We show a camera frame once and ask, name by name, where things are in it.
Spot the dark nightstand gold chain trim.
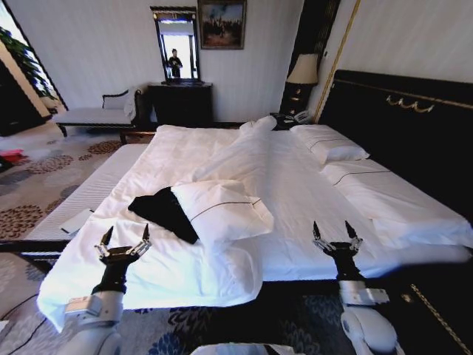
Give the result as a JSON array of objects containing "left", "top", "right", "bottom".
[{"left": 369, "top": 254, "right": 473, "bottom": 355}]

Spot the black floor cable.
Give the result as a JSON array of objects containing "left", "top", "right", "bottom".
[{"left": 0, "top": 291, "right": 55, "bottom": 355}]

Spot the person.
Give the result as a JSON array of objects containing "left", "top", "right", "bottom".
[{"left": 166, "top": 47, "right": 184, "bottom": 79}]

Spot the white duvet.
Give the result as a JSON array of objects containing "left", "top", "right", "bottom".
[{"left": 36, "top": 117, "right": 473, "bottom": 333}]

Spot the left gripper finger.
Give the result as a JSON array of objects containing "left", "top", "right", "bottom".
[
  {"left": 94, "top": 226, "right": 115, "bottom": 260},
  {"left": 126, "top": 223, "right": 154, "bottom": 257}
]

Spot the white flat card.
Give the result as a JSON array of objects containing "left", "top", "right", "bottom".
[{"left": 60, "top": 208, "right": 95, "bottom": 234}]

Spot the black garment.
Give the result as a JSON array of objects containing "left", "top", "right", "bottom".
[{"left": 127, "top": 186, "right": 201, "bottom": 246}]

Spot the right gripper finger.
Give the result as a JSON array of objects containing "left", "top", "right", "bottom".
[
  {"left": 312, "top": 220, "right": 335, "bottom": 254},
  {"left": 344, "top": 220, "right": 364, "bottom": 253}
]

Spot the framed painting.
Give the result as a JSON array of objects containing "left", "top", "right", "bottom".
[{"left": 197, "top": 0, "right": 248, "bottom": 50}]

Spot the dark chaise white cushion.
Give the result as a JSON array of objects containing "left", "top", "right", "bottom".
[{"left": 54, "top": 87, "right": 149, "bottom": 138}]

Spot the dark bedside table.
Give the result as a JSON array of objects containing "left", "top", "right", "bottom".
[{"left": 269, "top": 112, "right": 315, "bottom": 132}]

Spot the dark framed wall mirror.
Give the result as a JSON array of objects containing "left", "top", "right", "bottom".
[{"left": 149, "top": 4, "right": 203, "bottom": 85}]

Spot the dark cabinet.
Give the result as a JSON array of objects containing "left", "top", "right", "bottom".
[{"left": 0, "top": 58, "right": 55, "bottom": 138}]

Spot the plump white pillow dark piping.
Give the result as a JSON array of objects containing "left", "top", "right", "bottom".
[{"left": 171, "top": 179, "right": 276, "bottom": 249}]

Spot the white cloth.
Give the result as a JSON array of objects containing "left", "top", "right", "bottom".
[{"left": 123, "top": 87, "right": 144, "bottom": 118}]

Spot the dark headboard gold trim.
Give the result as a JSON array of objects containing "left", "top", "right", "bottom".
[{"left": 317, "top": 68, "right": 473, "bottom": 237}]

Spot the dark wooden dresser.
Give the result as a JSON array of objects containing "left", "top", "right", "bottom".
[{"left": 147, "top": 81, "right": 214, "bottom": 127}]

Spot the table lamp cream shade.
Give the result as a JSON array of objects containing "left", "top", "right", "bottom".
[{"left": 279, "top": 53, "right": 320, "bottom": 116}]

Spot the red flat item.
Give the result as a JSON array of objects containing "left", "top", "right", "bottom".
[{"left": 0, "top": 148, "right": 25, "bottom": 168}]

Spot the flat white pillow dark stripe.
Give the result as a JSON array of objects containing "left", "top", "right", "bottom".
[{"left": 319, "top": 158, "right": 469, "bottom": 232}]

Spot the blue patterned rug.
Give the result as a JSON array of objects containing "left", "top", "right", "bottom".
[{"left": 0, "top": 284, "right": 374, "bottom": 355}]

